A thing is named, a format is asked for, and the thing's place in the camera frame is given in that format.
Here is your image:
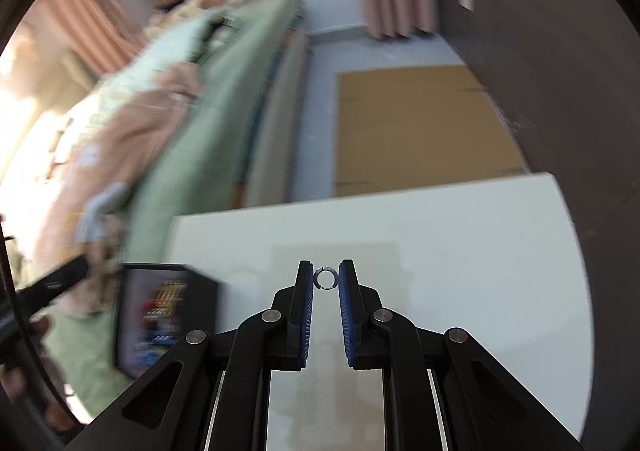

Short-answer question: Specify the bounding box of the white mattress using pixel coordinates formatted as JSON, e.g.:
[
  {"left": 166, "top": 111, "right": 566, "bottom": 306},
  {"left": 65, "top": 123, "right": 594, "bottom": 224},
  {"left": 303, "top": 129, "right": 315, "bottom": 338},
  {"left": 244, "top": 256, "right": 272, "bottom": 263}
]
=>
[{"left": 232, "top": 31, "right": 311, "bottom": 209}]

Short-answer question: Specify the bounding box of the flat brown cardboard sheet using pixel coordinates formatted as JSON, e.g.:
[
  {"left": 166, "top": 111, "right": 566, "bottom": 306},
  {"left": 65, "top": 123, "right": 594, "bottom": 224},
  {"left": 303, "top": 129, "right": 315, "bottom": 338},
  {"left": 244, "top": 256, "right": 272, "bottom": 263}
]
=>
[{"left": 332, "top": 65, "right": 528, "bottom": 197}]

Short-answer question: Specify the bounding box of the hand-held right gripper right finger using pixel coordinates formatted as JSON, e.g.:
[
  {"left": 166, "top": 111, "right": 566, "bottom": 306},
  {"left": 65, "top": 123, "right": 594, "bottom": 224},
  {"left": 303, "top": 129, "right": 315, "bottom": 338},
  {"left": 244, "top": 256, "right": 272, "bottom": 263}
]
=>
[{"left": 338, "top": 259, "right": 586, "bottom": 451}]

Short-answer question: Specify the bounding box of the light blue cloth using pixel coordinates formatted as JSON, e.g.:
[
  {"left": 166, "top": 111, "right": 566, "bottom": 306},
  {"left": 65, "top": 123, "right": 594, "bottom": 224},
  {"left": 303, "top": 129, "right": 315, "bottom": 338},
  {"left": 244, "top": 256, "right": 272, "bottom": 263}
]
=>
[{"left": 77, "top": 181, "right": 131, "bottom": 242}]

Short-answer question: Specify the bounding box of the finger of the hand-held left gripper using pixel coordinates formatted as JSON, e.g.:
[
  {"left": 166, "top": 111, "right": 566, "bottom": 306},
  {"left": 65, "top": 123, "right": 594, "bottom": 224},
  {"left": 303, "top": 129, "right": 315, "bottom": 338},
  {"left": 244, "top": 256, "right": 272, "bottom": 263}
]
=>
[{"left": 15, "top": 255, "right": 92, "bottom": 318}]

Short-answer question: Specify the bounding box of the bed with green sheet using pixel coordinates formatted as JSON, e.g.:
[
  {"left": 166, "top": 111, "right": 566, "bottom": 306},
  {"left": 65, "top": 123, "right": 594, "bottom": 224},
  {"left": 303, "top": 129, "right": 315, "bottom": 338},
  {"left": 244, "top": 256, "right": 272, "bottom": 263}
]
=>
[{"left": 47, "top": 0, "right": 301, "bottom": 422}]

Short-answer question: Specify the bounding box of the black jewelry box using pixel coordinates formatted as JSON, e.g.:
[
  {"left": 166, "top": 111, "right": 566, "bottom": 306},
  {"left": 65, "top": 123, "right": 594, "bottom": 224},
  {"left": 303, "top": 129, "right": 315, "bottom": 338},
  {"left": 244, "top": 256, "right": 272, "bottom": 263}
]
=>
[{"left": 114, "top": 262, "right": 221, "bottom": 379}]

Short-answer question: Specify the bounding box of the pink cloth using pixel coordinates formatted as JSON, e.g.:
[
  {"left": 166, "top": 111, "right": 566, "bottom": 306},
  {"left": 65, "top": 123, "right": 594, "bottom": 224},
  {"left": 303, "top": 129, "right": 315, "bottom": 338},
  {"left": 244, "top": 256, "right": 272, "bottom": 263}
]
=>
[{"left": 30, "top": 62, "right": 201, "bottom": 317}]

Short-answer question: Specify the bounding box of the small silver ring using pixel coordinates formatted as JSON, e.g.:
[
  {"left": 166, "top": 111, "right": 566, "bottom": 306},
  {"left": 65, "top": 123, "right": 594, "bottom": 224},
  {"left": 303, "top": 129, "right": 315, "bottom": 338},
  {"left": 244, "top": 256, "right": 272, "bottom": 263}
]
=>
[{"left": 315, "top": 265, "right": 339, "bottom": 290}]

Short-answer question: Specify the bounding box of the person's left hand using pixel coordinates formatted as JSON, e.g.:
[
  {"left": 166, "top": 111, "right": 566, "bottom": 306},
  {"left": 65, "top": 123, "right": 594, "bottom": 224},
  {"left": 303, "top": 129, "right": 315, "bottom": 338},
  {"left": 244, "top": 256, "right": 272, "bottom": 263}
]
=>
[{"left": 0, "top": 316, "right": 76, "bottom": 432}]

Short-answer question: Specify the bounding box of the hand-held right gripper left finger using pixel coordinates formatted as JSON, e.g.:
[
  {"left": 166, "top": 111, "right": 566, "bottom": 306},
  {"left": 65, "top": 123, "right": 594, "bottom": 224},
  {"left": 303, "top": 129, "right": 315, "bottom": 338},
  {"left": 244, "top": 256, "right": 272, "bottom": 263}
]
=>
[{"left": 67, "top": 260, "right": 316, "bottom": 451}]

